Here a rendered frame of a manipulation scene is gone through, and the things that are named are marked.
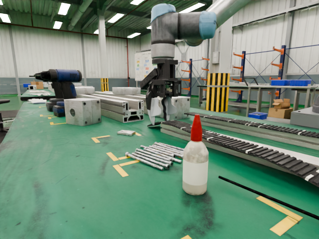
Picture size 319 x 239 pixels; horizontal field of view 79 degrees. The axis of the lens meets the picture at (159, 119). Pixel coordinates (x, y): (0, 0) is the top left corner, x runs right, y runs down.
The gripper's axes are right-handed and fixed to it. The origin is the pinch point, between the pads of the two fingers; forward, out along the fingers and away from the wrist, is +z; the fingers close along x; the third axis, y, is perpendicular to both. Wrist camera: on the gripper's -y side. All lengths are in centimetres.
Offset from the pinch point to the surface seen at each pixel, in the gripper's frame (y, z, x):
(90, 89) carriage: -73, -7, 2
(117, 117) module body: -21.0, 1.8, -5.5
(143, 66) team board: -543, -59, 354
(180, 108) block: -7.4, -1.5, 17.7
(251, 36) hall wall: -398, -195, 813
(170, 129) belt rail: 8.7, 1.2, -2.3
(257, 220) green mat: 43.2, 2.9, -18.8
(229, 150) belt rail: 29.0, 2.1, -2.1
